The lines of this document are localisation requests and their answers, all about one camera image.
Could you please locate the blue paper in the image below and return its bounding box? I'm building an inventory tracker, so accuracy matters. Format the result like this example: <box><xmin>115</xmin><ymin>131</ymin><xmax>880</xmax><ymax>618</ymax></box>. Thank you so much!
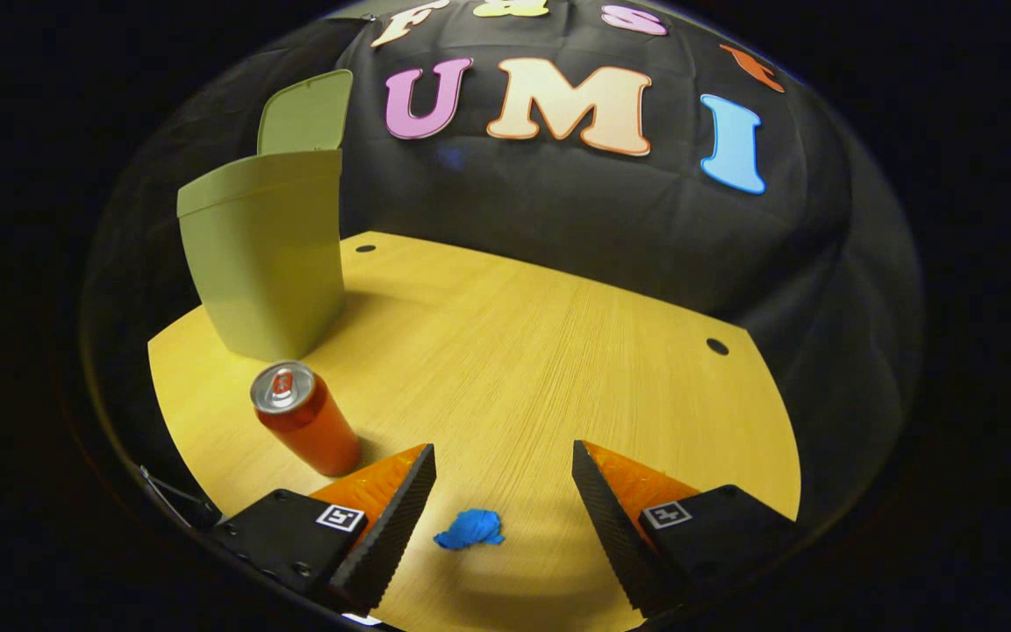
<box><xmin>433</xmin><ymin>508</ymin><xmax>506</xmax><ymax>551</ymax></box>

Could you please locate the black backdrop cloth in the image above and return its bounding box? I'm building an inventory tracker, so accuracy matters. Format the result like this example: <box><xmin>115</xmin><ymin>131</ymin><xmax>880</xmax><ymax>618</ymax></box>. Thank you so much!
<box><xmin>80</xmin><ymin>0</ymin><xmax>926</xmax><ymax>528</ymax></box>

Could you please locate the orange pop can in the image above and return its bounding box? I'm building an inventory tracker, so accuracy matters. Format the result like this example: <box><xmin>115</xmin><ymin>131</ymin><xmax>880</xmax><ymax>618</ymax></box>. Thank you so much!
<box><xmin>249</xmin><ymin>360</ymin><xmax>363</xmax><ymax>478</ymax></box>

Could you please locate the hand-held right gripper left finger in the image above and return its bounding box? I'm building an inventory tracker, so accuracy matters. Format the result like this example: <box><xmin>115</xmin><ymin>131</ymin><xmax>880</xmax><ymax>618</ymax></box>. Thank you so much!
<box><xmin>207</xmin><ymin>443</ymin><xmax>439</xmax><ymax>615</ymax></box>

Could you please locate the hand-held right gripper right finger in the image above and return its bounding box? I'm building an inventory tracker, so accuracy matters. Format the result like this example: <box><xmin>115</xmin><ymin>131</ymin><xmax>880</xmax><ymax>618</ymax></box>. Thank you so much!
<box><xmin>571</xmin><ymin>439</ymin><xmax>802</xmax><ymax>620</ymax></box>

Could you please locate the green desktop garbage bin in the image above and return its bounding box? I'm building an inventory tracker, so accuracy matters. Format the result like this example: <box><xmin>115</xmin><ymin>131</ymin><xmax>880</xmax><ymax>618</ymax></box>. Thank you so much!
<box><xmin>176</xmin><ymin>68</ymin><xmax>355</xmax><ymax>363</ymax></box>

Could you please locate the wooden desktop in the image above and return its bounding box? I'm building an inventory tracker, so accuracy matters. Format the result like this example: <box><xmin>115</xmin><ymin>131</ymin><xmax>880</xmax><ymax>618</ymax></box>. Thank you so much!
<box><xmin>147</xmin><ymin>231</ymin><xmax>802</xmax><ymax>632</ymax></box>

